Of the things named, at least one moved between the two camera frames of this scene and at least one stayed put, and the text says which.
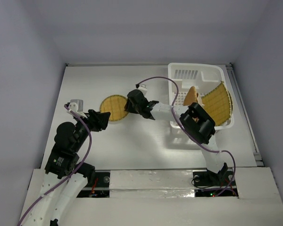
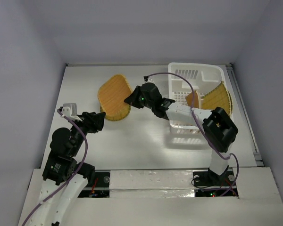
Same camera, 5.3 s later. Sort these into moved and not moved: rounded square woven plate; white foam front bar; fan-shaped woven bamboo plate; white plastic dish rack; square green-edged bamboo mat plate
Moved: rounded square woven plate; fan-shaped woven bamboo plate
Not moved: white plastic dish rack; white foam front bar; square green-edged bamboo mat plate
